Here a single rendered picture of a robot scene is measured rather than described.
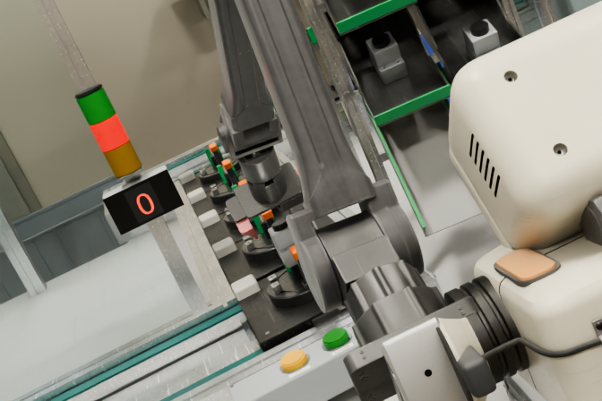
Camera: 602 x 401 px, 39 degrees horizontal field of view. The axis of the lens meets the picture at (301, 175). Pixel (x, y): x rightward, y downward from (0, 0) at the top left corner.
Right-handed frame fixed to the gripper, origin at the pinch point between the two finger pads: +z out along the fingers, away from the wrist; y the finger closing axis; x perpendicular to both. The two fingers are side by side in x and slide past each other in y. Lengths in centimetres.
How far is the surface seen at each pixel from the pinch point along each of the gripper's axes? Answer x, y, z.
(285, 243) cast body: 2.5, 1.1, 3.1
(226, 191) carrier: -52, 4, 52
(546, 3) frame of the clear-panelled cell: -48, -87, 36
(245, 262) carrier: -12.7, 7.9, 25.6
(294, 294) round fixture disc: 9.9, 3.6, 6.6
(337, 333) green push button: 23.6, 1.1, -1.1
